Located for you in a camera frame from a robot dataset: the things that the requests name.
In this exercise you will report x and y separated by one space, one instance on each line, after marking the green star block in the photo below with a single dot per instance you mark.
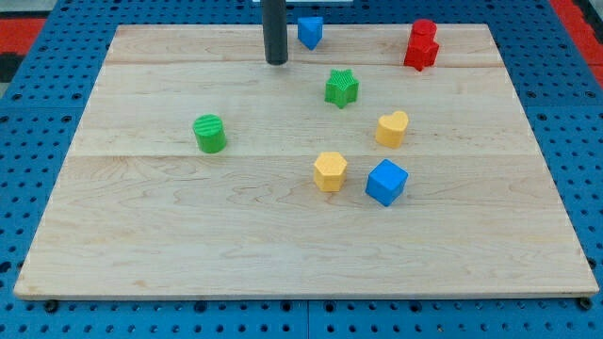
341 88

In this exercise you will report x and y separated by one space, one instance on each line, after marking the blue cube block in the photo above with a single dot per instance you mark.
386 182

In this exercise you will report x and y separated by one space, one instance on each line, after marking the red cylinder block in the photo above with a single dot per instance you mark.
423 29

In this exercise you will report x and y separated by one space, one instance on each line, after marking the red star block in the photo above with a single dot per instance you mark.
421 53

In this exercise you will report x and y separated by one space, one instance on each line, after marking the yellow heart block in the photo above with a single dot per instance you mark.
391 129

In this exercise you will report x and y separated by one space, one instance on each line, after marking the light wooden board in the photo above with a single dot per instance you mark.
140 212

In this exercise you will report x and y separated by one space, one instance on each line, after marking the yellow hexagon block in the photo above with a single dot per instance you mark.
330 171

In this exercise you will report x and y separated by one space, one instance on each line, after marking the green cylinder block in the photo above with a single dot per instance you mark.
209 132

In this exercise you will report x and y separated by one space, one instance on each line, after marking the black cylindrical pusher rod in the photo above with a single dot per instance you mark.
274 31

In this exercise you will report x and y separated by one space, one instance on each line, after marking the blue triangular prism block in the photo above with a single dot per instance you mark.
310 30

